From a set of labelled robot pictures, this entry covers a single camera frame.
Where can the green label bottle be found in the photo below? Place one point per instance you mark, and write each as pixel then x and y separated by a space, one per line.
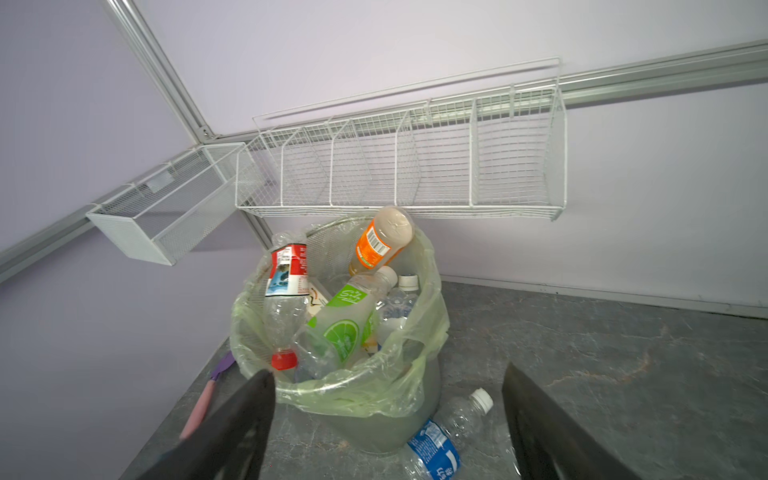
pixel 332 336

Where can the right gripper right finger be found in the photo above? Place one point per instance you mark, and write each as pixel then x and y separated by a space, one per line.
pixel 547 442

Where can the blue label bottle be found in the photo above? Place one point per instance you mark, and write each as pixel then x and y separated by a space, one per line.
pixel 394 310
pixel 434 451

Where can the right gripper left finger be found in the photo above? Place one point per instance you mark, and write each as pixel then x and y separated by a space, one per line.
pixel 232 443

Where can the orange label juice bottle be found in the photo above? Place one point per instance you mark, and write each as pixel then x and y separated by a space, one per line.
pixel 390 230

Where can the small white mesh basket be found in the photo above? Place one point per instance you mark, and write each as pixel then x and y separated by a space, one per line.
pixel 163 215

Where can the purple pink brush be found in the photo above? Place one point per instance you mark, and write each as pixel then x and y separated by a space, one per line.
pixel 200 409

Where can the long white wire shelf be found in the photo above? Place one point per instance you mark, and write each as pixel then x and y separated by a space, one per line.
pixel 490 143

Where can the green mesh trash bin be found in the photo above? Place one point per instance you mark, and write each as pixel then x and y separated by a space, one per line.
pixel 376 402

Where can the red label bottle red cap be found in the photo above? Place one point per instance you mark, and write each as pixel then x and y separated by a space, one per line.
pixel 286 296

